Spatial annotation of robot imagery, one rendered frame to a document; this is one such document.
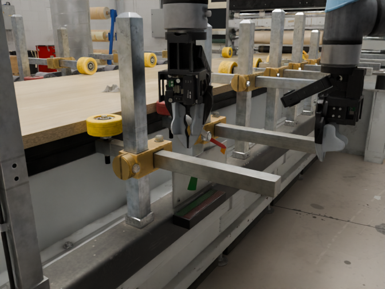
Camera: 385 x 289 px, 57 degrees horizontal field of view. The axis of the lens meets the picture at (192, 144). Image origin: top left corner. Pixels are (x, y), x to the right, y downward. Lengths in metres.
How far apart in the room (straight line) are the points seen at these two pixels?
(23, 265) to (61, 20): 4.36
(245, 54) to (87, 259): 0.71
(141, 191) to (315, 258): 1.37
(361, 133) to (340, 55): 2.80
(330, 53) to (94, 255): 0.60
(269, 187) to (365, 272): 1.40
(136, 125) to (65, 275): 0.29
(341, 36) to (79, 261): 0.65
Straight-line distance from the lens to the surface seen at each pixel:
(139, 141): 0.70
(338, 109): 0.79
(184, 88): 0.59
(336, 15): 0.77
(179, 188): 0.83
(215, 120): 0.93
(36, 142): 0.78
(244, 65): 1.09
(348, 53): 0.77
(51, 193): 0.87
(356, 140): 3.57
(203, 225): 1.06
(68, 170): 0.88
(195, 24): 0.60
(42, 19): 9.92
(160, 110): 0.98
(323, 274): 1.88
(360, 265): 2.01
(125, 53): 0.67
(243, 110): 1.11
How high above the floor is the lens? 1.09
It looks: 18 degrees down
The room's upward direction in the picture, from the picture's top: straight up
